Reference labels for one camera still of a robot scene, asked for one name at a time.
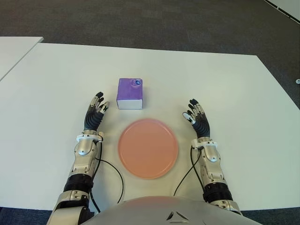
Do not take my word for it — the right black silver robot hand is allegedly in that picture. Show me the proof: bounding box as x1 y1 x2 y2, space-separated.
182 98 211 139

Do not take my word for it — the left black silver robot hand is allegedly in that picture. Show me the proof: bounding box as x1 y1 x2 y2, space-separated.
83 91 110 132

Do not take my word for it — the purple tissue paper pack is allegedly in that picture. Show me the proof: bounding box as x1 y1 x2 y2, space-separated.
116 77 144 110

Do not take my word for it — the round pink plate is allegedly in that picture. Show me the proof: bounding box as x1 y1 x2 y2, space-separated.
117 118 179 180

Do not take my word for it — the silver robot torso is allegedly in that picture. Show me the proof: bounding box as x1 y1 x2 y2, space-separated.
85 196 253 225

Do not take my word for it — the white neighbouring table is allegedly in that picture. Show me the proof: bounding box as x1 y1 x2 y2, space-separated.
0 36 45 82

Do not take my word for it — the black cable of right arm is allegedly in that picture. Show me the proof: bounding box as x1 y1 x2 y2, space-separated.
172 145 207 203

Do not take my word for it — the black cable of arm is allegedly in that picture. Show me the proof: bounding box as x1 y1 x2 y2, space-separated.
90 137 124 213
172 145 207 203

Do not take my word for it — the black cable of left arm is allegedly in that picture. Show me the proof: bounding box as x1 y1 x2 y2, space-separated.
90 137 124 213

